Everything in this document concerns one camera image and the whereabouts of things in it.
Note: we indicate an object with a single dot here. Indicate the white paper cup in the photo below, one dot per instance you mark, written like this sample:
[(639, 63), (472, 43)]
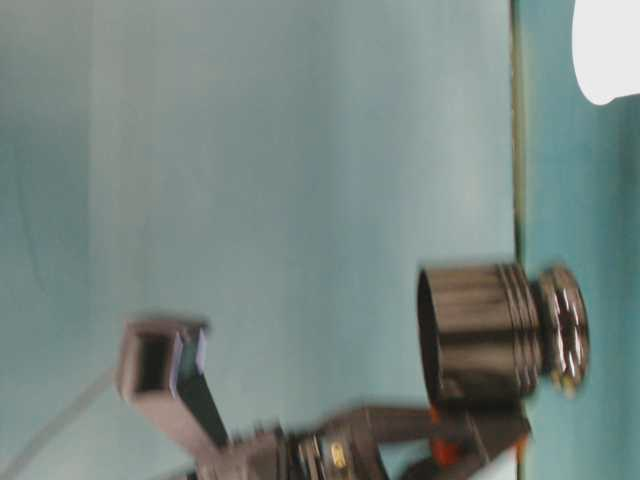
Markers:
[(610, 50)]

